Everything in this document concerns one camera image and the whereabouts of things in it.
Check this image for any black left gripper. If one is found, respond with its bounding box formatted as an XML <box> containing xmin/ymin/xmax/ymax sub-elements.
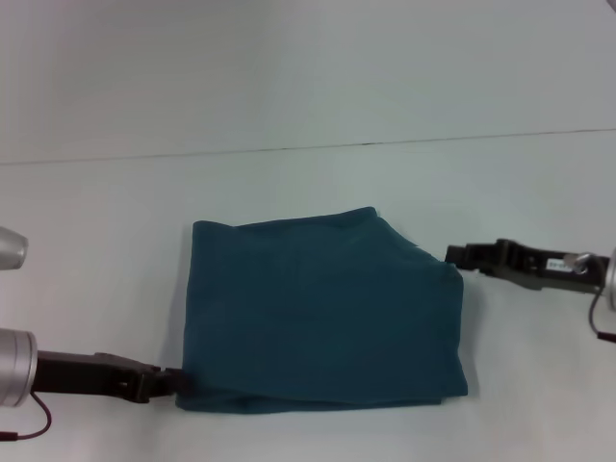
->
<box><xmin>33</xmin><ymin>349</ymin><xmax>193</xmax><ymax>404</ymax></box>

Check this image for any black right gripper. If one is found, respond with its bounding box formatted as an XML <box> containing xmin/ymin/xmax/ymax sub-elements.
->
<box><xmin>445</xmin><ymin>238</ymin><xmax>611</xmax><ymax>295</ymax></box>

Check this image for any teal t-shirt with white lettering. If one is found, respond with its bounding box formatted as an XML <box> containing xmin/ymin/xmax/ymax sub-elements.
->
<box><xmin>175</xmin><ymin>205</ymin><xmax>471</xmax><ymax>415</ymax></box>

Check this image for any left arm connector cable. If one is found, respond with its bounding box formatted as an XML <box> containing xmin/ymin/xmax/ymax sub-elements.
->
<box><xmin>0</xmin><ymin>394</ymin><xmax>53</xmax><ymax>442</ymax></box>

